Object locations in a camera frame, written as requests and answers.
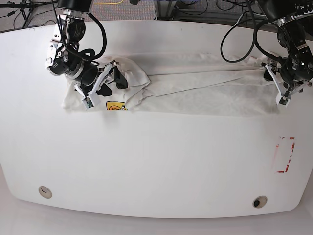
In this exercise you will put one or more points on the right table cable grommet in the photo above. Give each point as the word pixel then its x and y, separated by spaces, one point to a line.
pixel 260 202

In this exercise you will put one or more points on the white graphic T-shirt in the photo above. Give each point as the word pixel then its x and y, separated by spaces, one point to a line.
pixel 197 84

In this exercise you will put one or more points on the aluminium frame rack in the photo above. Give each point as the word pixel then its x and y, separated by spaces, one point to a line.
pixel 226 12

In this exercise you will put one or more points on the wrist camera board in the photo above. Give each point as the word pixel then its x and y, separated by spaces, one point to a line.
pixel 281 100
pixel 90 102

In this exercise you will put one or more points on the white power strip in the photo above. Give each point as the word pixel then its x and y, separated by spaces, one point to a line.
pixel 303 12

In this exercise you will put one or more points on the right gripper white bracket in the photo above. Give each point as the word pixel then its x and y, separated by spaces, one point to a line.
pixel 93 81

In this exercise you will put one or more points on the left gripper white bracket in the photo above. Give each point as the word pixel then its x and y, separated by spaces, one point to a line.
pixel 284 77

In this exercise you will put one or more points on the black tripod stand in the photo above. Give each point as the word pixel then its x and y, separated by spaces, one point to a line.
pixel 25 8

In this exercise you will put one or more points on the table cable grommet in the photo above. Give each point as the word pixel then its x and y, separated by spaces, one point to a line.
pixel 45 192
pixel 260 202

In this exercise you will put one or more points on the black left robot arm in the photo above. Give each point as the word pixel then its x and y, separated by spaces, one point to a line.
pixel 293 20

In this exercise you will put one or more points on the red tape rectangle marking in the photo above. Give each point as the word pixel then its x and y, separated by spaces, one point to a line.
pixel 283 154

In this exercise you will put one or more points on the left table cable grommet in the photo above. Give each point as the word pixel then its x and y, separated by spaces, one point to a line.
pixel 45 192

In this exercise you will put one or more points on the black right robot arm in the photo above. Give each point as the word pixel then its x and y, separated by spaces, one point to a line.
pixel 80 66

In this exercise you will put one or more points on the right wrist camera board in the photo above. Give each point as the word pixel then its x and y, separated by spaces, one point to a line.
pixel 90 102

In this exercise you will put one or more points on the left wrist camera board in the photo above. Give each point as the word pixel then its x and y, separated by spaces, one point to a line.
pixel 281 100

